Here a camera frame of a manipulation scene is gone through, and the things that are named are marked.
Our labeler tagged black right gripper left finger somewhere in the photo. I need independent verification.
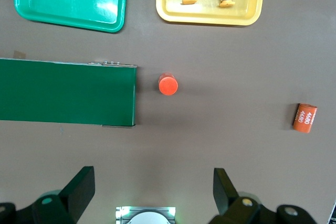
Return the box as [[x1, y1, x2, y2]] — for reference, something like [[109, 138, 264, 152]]
[[31, 166, 96, 224]]

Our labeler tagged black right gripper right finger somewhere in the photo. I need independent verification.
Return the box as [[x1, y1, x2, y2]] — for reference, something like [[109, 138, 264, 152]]
[[207, 167, 262, 224]]

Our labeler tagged orange printed cylinder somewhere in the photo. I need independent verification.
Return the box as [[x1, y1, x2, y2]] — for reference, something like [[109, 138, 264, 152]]
[[292, 102, 318, 134], [158, 72, 179, 96]]

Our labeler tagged green conveyor belt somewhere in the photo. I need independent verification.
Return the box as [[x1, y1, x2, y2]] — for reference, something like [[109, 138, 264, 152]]
[[0, 57, 139, 128]]

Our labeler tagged green plastic tray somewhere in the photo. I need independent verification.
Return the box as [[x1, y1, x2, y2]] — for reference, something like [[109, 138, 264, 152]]
[[13, 0, 129, 34]]

